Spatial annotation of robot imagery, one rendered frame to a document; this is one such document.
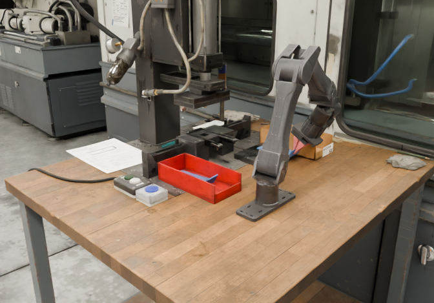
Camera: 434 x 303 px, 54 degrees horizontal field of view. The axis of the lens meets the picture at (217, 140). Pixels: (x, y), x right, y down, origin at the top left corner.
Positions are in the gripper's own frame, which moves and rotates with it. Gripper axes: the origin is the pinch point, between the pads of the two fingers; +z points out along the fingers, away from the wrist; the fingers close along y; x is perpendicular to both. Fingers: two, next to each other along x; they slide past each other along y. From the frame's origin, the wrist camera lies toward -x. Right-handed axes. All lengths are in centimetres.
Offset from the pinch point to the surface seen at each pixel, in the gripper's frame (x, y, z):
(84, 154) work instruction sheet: 45, 52, 34
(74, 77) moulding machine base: -103, 263, 181
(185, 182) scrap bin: 42.8, 10.1, 7.1
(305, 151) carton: -5.2, -1.7, 0.3
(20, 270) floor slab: 45, 78, 152
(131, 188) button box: 56, 18, 12
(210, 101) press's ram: 19.0, 29.0, -4.1
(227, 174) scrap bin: 31.6, 4.4, 2.8
